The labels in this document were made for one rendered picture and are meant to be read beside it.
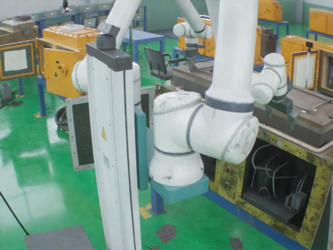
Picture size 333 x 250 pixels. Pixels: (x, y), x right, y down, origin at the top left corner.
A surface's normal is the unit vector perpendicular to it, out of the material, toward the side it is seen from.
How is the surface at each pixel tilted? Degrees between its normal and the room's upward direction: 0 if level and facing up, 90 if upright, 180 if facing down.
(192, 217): 0
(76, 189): 0
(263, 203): 0
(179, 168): 71
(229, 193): 90
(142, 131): 90
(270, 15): 90
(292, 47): 90
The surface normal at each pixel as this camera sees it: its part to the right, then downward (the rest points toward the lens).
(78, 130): 0.37, 0.36
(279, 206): -0.01, -0.92
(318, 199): -0.81, 0.23
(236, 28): -0.22, 0.23
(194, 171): 0.56, -0.06
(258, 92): -0.54, 0.60
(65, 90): -0.62, 0.31
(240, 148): 0.68, 0.37
